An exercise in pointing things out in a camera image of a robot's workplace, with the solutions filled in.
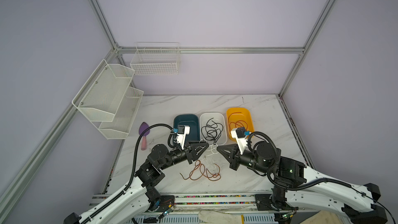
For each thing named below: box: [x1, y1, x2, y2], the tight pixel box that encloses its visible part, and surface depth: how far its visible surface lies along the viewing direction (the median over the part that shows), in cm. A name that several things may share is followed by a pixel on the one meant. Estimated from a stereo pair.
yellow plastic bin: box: [226, 107, 255, 142], surface depth 106 cm
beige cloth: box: [299, 210, 343, 224], surface depth 71 cm
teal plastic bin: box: [173, 114, 201, 143], surface depth 103 cm
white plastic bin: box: [199, 112, 228, 146], surface depth 101 cm
